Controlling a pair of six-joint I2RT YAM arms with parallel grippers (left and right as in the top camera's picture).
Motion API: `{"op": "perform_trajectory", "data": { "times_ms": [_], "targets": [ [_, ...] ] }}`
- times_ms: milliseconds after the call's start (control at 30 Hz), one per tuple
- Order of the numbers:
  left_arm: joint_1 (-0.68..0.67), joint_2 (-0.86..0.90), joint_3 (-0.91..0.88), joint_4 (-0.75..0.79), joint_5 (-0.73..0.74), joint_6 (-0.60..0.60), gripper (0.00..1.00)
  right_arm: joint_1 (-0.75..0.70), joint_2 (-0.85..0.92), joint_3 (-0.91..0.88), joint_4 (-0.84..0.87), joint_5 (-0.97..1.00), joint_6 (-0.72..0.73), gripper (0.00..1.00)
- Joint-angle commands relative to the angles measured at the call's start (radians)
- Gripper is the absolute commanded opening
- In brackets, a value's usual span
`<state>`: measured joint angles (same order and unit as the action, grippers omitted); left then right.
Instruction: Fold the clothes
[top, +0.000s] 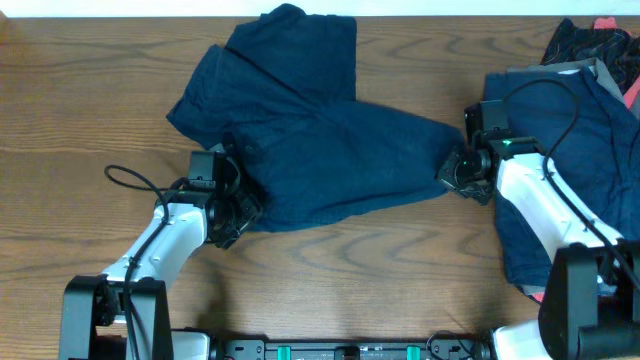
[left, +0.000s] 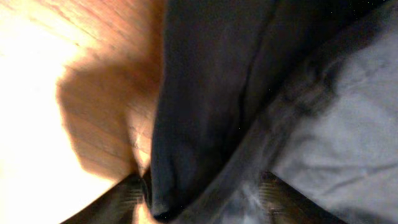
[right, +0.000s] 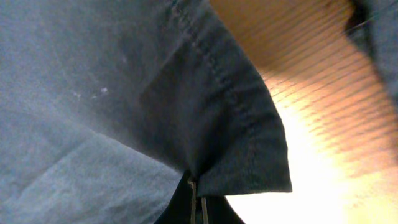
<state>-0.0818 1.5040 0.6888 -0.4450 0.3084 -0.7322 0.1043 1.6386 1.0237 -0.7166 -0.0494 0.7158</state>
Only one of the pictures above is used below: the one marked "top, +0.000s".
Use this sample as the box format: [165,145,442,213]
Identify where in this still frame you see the navy blue shorts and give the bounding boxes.
[167,4,464,232]

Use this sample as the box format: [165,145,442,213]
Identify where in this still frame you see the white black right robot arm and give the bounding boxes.
[437,137,639,359]

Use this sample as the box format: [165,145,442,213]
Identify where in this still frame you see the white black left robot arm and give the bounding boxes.
[58,161,261,359]

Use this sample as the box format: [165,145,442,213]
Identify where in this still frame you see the dark blue clothes pile shorts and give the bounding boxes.
[482,67,640,304]

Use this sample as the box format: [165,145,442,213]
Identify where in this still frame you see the black patterned garment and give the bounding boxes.
[540,18,639,94]

